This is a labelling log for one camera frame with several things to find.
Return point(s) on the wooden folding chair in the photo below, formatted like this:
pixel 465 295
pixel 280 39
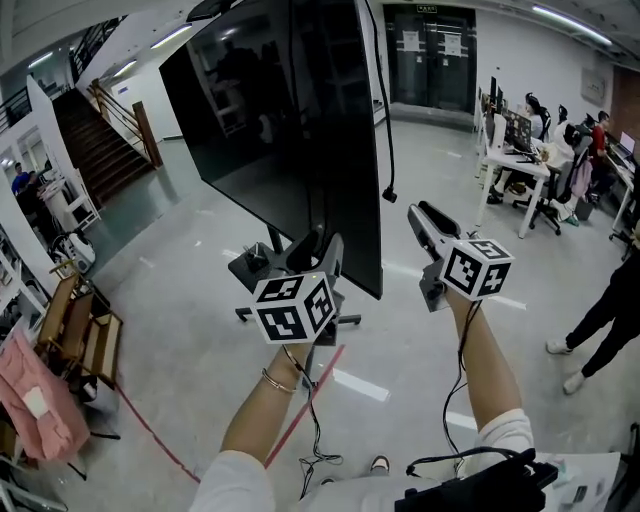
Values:
pixel 80 325

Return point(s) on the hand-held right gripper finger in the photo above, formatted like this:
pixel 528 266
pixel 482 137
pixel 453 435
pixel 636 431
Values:
pixel 442 225
pixel 422 235

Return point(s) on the person's white shirt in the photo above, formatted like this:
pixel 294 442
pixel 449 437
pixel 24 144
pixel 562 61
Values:
pixel 240 485

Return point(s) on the black office chair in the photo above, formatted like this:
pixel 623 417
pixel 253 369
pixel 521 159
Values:
pixel 557 200

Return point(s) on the pink backpack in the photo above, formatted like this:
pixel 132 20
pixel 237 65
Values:
pixel 581 177

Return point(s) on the person's right forearm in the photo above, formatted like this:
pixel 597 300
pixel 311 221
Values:
pixel 490 370

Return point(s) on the grey wall box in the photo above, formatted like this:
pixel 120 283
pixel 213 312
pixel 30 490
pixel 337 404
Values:
pixel 593 86

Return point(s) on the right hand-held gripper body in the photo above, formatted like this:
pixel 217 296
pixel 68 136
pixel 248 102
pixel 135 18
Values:
pixel 475 270

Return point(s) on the white wheeled machine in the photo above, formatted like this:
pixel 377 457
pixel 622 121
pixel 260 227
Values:
pixel 75 252

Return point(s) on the pink quilted cloth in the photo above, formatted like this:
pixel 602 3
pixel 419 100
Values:
pixel 40 400

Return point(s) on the black double door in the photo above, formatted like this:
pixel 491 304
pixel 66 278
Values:
pixel 430 60

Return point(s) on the white office desk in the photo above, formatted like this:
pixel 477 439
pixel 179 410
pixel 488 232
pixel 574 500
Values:
pixel 515 162

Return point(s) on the person's right shoe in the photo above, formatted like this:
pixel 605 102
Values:
pixel 380 464

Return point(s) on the person's left forearm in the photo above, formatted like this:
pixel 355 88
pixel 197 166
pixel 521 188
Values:
pixel 260 415

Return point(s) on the ceiling light tube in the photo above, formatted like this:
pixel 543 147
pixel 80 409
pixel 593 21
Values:
pixel 171 35
pixel 41 58
pixel 125 68
pixel 572 22

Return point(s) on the black wheeled television stand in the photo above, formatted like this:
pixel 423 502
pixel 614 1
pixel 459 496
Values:
pixel 237 267

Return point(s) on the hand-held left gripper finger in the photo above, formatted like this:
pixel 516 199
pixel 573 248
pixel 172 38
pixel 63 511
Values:
pixel 335 260
pixel 300 252

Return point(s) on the large black television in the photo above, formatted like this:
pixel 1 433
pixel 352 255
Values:
pixel 280 125

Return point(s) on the black pen holder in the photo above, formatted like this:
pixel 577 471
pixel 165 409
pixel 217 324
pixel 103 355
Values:
pixel 256 260

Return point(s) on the black shoulder bag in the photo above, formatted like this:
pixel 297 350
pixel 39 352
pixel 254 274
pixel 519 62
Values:
pixel 470 492

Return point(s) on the white cart table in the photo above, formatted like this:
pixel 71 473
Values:
pixel 585 470

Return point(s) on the dark wooden staircase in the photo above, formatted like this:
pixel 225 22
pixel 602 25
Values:
pixel 100 145

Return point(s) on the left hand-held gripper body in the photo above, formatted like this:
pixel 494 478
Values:
pixel 290 310

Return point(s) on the red floor tape line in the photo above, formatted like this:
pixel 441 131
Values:
pixel 300 420

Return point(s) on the small dark box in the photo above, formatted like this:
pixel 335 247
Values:
pixel 580 496

